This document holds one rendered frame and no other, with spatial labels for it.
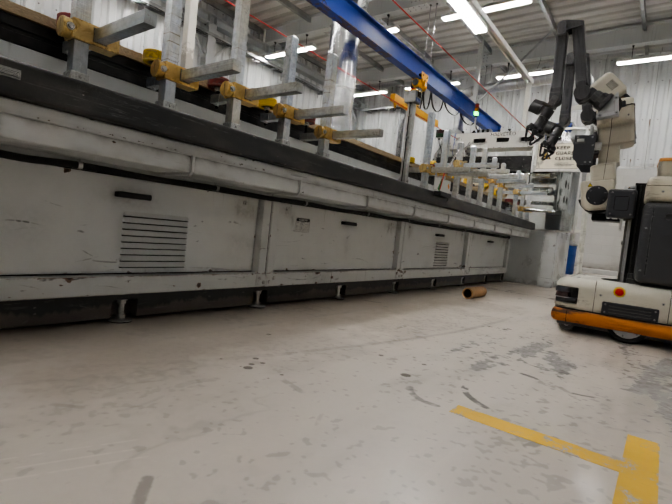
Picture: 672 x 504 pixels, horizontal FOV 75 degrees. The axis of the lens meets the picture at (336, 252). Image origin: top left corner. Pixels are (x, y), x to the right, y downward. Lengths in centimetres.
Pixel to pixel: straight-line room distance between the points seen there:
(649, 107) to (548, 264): 722
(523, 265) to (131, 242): 462
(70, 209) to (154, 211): 28
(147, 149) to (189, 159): 14
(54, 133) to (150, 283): 62
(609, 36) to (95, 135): 1073
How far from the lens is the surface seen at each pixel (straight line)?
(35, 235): 157
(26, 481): 82
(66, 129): 135
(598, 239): 1167
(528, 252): 555
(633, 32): 1134
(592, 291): 253
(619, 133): 283
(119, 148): 140
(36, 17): 158
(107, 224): 164
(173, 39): 151
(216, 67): 136
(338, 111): 166
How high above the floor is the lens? 40
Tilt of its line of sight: 3 degrees down
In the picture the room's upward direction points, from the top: 6 degrees clockwise
